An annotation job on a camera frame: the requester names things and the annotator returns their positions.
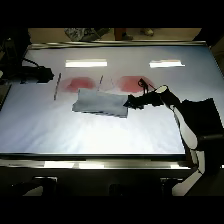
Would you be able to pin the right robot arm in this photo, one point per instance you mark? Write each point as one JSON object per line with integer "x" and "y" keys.
{"x": 186, "y": 130}

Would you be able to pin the light blue T-shirt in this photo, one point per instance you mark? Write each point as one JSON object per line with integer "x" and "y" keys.
{"x": 100, "y": 103}

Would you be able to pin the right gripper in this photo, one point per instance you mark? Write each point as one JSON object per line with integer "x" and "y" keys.
{"x": 136, "y": 101}

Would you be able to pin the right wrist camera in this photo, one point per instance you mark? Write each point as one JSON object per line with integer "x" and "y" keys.
{"x": 144, "y": 85}

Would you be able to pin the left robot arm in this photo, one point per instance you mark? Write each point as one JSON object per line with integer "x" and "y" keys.
{"x": 28, "y": 74}

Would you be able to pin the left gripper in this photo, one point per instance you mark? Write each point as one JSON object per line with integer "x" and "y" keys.
{"x": 46, "y": 74}

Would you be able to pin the person's legs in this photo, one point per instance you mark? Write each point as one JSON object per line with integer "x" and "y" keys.
{"x": 133, "y": 33}

